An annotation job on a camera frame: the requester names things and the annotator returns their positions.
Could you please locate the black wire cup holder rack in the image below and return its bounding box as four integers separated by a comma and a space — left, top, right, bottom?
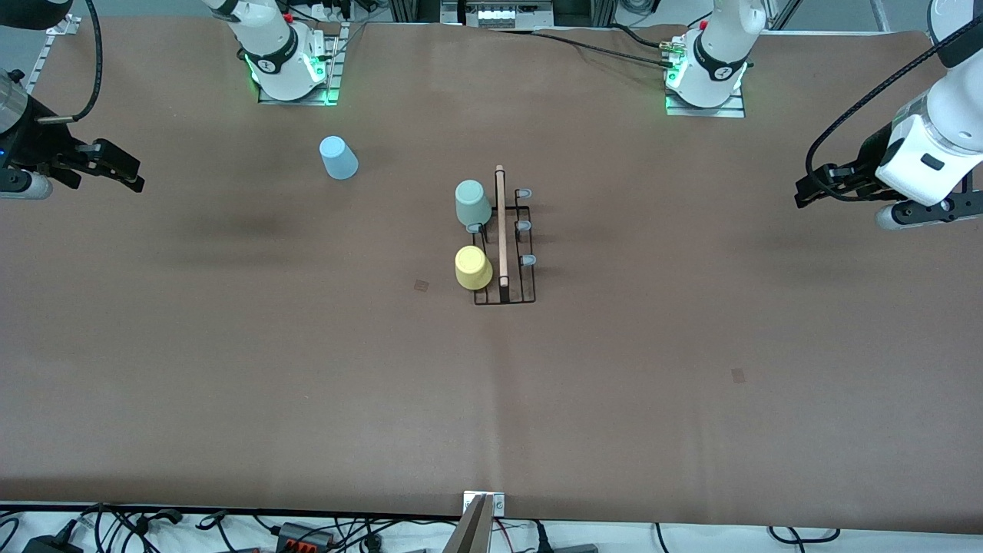
465, 164, 537, 306

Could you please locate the sage green plastic cup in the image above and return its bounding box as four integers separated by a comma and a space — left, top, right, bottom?
455, 180, 493, 228

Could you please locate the yellow plastic cup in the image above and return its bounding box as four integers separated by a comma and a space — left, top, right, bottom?
455, 246, 495, 291

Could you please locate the light blue plastic cup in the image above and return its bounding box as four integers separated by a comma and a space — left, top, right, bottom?
319, 136, 359, 181

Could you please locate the brown table cover sheet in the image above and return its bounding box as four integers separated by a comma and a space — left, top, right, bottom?
0, 17, 983, 535

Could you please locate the white power strip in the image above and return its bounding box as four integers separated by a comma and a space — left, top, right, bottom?
292, 0, 362, 24

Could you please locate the black power adapter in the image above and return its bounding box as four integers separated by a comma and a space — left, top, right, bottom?
22, 535, 84, 553

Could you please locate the black orange connector box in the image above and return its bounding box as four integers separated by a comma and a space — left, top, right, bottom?
276, 522, 336, 551

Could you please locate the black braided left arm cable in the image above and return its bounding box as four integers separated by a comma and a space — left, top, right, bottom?
805, 35, 983, 202

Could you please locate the perforated metal edge rail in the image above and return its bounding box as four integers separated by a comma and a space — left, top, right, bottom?
15, 35, 58, 108

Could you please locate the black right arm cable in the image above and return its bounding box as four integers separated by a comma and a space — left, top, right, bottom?
35, 0, 104, 125

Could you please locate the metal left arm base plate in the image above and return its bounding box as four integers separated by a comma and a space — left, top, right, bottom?
665, 73, 746, 118

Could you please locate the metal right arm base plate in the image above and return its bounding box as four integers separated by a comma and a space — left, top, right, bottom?
257, 19, 340, 107

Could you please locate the black base power cable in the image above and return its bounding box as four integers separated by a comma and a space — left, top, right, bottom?
530, 23, 680, 71

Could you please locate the black cable loop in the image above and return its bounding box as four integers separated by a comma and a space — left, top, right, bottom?
768, 526, 842, 545

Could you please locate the black plug cable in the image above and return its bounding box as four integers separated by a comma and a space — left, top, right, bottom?
77, 503, 185, 553

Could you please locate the grey camera stand beam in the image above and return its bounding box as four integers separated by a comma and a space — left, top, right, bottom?
443, 494, 492, 553

